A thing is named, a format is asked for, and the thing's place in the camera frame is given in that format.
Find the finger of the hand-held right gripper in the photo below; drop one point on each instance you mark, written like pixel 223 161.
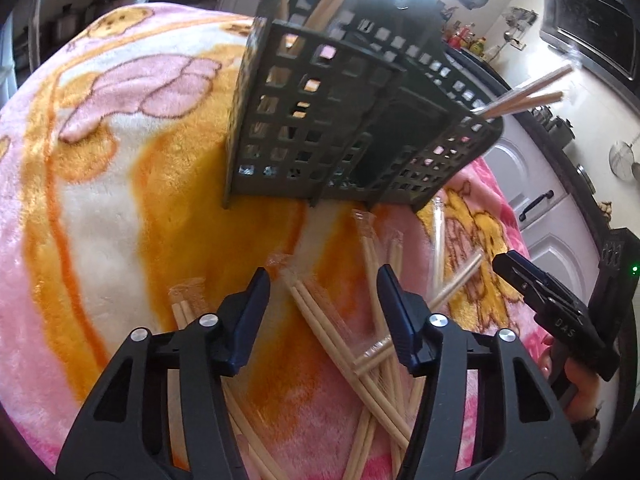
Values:
pixel 520 280

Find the pink printed blanket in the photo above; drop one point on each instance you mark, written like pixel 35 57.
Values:
pixel 100 210

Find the small steel coffee pot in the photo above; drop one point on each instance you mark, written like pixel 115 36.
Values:
pixel 542 115

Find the steel mesh skimmer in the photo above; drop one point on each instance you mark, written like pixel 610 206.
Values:
pixel 624 160

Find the grey slotted utensil basket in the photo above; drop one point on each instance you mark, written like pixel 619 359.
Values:
pixel 280 110

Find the person's right hand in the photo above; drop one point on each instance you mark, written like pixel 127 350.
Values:
pixel 582 385

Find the hanging kitchen utensils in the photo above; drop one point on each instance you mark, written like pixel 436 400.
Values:
pixel 517 20

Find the small steel lidded pot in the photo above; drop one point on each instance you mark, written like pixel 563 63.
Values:
pixel 67 22

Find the black countertop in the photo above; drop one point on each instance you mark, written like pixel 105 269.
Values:
pixel 540 110

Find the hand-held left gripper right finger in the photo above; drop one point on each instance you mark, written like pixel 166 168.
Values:
pixel 400 320

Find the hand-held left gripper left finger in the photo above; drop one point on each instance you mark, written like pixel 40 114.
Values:
pixel 245 320

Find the group of wooden chopsticks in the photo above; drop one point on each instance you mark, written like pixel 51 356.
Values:
pixel 320 320

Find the steel bowl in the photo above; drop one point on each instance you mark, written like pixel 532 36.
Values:
pixel 586 177

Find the white kitchen cabinets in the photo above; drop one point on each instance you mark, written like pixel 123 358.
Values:
pixel 540 180

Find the black range hood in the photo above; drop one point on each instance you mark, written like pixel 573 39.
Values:
pixel 590 15

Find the row of condiment bottles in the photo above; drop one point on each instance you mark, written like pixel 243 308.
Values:
pixel 467 40

